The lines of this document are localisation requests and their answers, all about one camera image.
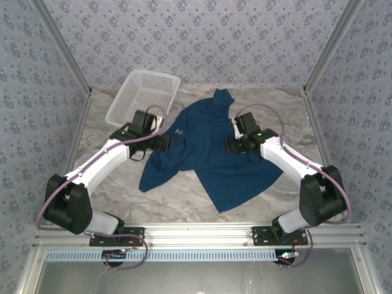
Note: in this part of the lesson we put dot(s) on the white perforated plastic basket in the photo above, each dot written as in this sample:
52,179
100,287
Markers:
144,92

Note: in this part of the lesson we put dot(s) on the blue t-shirt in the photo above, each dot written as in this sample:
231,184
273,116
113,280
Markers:
211,165

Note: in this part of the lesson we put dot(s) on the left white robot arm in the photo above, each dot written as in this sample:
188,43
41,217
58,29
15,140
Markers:
107,162

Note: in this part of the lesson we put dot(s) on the small black electronics board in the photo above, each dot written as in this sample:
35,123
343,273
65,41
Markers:
113,255
288,257

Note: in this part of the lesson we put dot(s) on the grey sheet metal panel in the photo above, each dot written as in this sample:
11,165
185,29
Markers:
196,278

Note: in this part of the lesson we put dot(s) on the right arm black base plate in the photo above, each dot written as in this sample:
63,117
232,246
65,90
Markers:
260,235

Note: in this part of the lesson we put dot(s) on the aluminium frame post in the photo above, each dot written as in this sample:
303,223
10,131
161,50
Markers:
333,46
61,46

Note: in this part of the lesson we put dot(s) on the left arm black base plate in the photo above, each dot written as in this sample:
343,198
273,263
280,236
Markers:
134,235

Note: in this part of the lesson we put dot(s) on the aluminium slotted frame beam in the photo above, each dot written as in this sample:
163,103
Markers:
196,234

